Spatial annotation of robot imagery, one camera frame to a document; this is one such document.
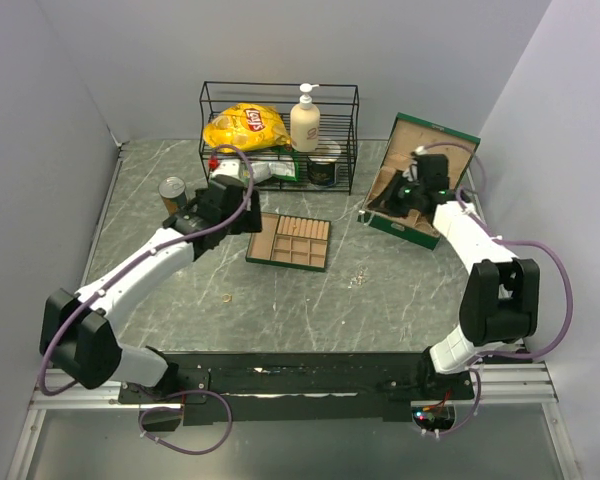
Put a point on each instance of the dark tin can with lid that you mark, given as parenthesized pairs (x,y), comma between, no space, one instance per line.
(322,164)

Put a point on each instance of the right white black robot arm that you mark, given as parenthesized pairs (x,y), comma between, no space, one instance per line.
(499,306)

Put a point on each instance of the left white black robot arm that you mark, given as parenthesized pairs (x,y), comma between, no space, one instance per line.
(78,334)

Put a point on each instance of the brown food can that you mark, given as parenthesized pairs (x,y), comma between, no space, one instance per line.
(172,191)

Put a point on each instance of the cream lotion pump bottle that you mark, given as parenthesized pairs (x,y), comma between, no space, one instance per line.
(305,121)

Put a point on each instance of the yellow chips bag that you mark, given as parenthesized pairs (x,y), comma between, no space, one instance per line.
(248,127)

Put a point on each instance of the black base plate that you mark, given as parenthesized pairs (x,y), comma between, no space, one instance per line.
(269,386)

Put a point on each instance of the green white snack bag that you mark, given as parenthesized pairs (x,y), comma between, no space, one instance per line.
(267,165)

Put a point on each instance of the silver chain jewelry pile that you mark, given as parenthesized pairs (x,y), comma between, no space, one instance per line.
(359,278)

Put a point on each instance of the black wire shelf rack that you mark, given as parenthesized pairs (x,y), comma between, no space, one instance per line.
(339,111)

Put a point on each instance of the green jewelry box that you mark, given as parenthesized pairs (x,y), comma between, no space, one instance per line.
(410,134)

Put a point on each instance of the green jewelry tray insert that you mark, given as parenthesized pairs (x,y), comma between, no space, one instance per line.
(291,242)

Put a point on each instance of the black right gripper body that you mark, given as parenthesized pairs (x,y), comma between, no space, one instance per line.
(404,197)

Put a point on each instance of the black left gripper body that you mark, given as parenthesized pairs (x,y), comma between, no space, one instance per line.
(249,221)

